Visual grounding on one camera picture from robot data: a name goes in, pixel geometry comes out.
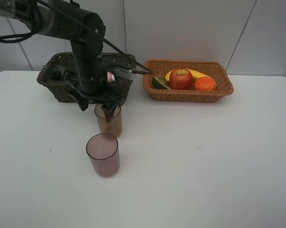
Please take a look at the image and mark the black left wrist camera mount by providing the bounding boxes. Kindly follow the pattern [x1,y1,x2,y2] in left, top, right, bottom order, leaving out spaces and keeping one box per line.
[101,53,136,83]

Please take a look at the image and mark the red yellow apple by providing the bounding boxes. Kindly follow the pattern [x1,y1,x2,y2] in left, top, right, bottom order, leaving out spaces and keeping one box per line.
[169,69,193,90]

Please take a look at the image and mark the pink lotion bottle white cap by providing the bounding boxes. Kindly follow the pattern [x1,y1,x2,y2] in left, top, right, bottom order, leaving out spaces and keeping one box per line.
[107,72,116,83]

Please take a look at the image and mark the pink translucent plastic cup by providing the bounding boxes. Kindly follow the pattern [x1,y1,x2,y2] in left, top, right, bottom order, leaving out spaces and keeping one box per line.
[86,133,120,177]

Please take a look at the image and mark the light orange wicker basket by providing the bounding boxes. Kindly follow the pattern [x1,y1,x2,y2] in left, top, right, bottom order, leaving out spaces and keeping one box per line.
[143,59,234,103]

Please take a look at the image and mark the orange tangerine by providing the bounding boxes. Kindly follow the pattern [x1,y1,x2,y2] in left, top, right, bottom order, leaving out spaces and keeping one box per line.
[194,77,217,91]

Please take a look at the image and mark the dark green pump bottle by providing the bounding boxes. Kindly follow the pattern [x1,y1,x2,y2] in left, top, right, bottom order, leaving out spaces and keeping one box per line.
[43,66,81,84]

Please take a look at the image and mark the dark brown wicker basket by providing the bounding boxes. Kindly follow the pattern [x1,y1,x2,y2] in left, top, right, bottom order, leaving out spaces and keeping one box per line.
[37,52,133,103]

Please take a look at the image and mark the brown translucent plastic cup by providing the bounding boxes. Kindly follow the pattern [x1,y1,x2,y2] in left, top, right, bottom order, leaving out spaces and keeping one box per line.
[94,104,122,137]

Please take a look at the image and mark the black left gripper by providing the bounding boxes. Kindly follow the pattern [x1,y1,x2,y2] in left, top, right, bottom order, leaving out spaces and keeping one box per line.
[67,80,126,123]

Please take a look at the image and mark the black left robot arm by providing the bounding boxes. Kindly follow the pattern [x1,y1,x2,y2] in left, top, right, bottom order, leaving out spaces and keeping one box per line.
[0,0,133,122]

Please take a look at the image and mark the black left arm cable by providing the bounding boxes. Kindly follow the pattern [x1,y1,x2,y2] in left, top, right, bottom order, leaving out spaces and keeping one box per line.
[0,0,155,75]

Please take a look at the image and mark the yellow banana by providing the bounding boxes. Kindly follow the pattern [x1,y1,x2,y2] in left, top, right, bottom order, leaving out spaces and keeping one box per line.
[165,69,209,82]

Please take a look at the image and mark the halved avocado with pit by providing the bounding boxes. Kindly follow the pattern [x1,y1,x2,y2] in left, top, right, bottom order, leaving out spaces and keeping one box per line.
[152,76,171,90]

